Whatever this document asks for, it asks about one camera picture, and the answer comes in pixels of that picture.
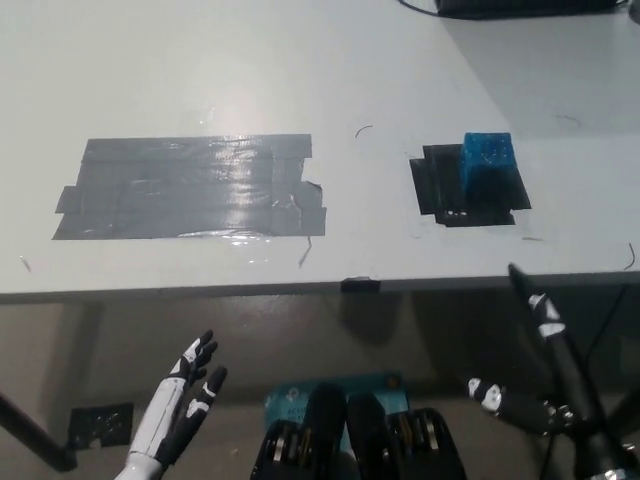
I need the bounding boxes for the blue rubik's cube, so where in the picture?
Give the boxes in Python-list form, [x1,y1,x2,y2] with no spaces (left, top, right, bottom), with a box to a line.
[459,130,517,201]

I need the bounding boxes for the black tape square patch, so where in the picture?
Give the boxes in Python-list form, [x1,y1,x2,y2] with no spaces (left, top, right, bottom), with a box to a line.
[409,143,532,227]

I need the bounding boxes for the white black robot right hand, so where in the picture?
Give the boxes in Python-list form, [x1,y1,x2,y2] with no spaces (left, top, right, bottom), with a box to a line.
[467,263,629,466]

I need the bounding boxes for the small black tape strip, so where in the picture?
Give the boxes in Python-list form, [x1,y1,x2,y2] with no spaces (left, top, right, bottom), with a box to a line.
[341,275,381,294]

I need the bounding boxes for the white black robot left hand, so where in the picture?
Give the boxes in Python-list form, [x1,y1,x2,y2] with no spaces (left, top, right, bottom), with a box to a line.
[128,328,229,469]

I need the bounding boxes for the black robot body blocks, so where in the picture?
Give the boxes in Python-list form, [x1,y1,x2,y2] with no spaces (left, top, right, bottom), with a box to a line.
[249,383,469,480]

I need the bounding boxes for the thin black cable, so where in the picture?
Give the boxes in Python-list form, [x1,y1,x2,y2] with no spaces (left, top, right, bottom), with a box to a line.
[398,0,439,16]

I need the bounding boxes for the grey duct tape patch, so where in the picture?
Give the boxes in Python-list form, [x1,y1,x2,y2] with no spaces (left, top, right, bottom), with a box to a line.
[51,133,328,241]

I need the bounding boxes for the black tape floor marker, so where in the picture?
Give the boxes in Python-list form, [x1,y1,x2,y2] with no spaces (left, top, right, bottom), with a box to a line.
[67,402,135,449]

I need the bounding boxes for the black flat electronic device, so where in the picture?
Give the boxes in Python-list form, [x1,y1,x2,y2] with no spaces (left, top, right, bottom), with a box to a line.
[434,0,629,20]

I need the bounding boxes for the teal cardboard box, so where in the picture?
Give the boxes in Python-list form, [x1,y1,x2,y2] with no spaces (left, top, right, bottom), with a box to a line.
[263,370,406,426]

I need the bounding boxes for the black metal table leg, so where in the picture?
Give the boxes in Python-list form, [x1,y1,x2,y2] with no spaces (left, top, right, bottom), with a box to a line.
[0,392,79,471]

